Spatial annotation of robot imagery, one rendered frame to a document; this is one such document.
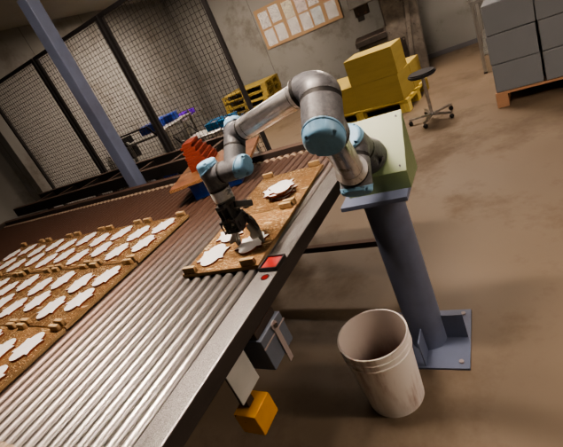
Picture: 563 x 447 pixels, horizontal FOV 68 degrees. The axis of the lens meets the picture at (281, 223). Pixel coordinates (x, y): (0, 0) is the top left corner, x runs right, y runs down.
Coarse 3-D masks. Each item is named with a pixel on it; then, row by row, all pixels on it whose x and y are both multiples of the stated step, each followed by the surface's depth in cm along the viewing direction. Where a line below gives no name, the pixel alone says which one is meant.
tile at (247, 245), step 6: (264, 234) 159; (246, 240) 161; (252, 240) 159; (258, 240) 157; (240, 246) 159; (246, 246) 157; (252, 246) 155; (258, 246) 154; (240, 252) 154; (246, 252) 153
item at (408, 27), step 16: (352, 0) 624; (368, 0) 621; (384, 0) 642; (400, 0) 639; (416, 0) 637; (384, 16) 653; (400, 16) 649; (416, 16) 646; (384, 32) 657; (400, 32) 660; (416, 32) 656; (368, 48) 679; (416, 48) 667
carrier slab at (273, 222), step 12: (264, 216) 177; (276, 216) 172; (288, 216) 167; (264, 228) 167; (276, 228) 162; (264, 240) 157; (276, 240) 156; (228, 252) 161; (252, 252) 153; (264, 252) 149; (192, 264) 164; (216, 264) 156; (228, 264) 152; (192, 276) 158
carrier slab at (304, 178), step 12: (312, 168) 207; (264, 180) 220; (276, 180) 213; (300, 180) 198; (312, 180) 192; (252, 192) 211; (300, 192) 185; (264, 204) 190; (276, 204) 184; (300, 204) 176
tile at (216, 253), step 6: (216, 246) 168; (222, 246) 166; (204, 252) 168; (210, 252) 166; (216, 252) 163; (222, 252) 161; (204, 258) 163; (210, 258) 161; (216, 258) 158; (222, 258) 158; (204, 264) 158; (210, 264) 157
